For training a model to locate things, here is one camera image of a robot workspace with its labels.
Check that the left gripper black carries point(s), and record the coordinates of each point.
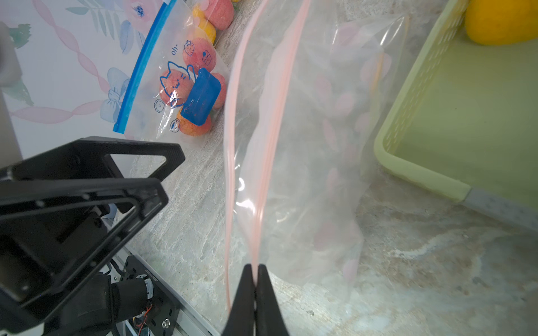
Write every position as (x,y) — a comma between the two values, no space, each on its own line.
(65,214)

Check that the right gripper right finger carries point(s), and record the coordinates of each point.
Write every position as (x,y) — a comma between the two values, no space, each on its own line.
(268,318)

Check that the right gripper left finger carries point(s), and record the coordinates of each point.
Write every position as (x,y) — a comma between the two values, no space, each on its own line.
(241,320)

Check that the blue zipper clear bag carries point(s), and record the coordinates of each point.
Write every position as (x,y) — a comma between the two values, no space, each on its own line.
(143,114)

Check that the pink zipper clear bag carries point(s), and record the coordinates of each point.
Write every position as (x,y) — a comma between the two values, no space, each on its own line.
(305,100)
(200,21)

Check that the pink peach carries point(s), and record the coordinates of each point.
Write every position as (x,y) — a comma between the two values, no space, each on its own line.
(200,54)
(220,13)

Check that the green plastic basket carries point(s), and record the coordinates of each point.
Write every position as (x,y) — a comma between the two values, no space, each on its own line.
(464,124)

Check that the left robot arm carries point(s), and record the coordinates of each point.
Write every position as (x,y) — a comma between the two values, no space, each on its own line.
(101,304)

